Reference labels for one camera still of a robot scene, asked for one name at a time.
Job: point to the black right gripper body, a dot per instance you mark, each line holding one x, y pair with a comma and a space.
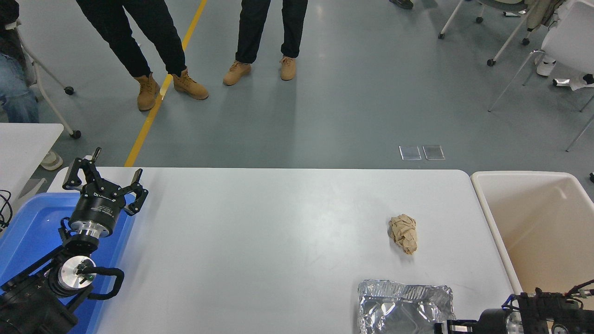
494, 322

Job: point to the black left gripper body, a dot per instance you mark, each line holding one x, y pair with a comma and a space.
97, 208

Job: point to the silver foil tray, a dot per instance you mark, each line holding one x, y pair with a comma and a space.
399, 311

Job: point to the person's foot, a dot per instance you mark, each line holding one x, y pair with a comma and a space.
51, 161

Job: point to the blue plastic tray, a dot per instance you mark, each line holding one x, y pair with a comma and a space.
32, 222

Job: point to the white side table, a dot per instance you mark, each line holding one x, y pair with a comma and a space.
23, 144

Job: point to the white-framed rolling chair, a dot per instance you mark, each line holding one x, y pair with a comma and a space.
46, 93

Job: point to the crumpled tan paper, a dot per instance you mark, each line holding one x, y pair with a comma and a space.
403, 234

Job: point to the large pale bin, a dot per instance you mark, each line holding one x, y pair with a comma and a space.
533, 222

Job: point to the person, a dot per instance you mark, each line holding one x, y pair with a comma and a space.
14, 93
120, 37
253, 28
401, 3
545, 67

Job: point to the clear floor plate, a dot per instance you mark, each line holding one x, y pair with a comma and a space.
410, 153
433, 152

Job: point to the rolling chair with casters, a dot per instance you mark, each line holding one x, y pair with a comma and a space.
509, 39

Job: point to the white shell chair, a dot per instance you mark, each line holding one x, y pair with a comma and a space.
571, 41

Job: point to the beige hanging jacket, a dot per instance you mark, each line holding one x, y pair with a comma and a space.
549, 11

